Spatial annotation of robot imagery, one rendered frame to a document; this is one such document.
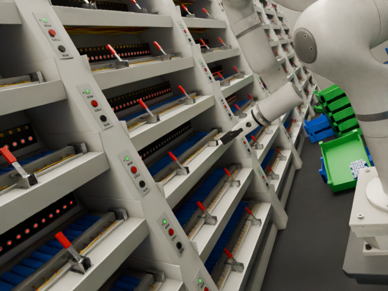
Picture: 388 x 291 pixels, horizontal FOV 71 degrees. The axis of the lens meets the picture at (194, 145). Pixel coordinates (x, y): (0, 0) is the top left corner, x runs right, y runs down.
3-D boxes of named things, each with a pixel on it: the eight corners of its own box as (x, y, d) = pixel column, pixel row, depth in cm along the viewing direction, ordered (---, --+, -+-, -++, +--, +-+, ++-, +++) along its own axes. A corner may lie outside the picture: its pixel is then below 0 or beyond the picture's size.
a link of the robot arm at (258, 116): (269, 125, 95) (262, 130, 96) (274, 118, 102) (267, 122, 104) (255, 105, 94) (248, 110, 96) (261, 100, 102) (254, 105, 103)
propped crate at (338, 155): (377, 181, 129) (372, 172, 125) (333, 192, 140) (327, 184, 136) (361, 137, 149) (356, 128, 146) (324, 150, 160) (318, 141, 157)
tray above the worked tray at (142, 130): (215, 104, 125) (210, 74, 121) (133, 153, 75) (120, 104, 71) (177, 107, 135) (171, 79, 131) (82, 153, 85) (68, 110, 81)
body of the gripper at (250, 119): (263, 127, 95) (238, 143, 102) (269, 120, 104) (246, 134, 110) (250, 110, 95) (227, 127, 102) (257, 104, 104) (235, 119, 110)
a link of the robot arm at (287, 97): (261, 99, 102) (256, 106, 95) (291, 77, 95) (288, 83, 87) (274, 117, 103) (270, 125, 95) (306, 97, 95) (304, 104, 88)
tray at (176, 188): (234, 141, 128) (231, 121, 125) (168, 213, 77) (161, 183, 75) (196, 142, 137) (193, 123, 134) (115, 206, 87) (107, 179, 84)
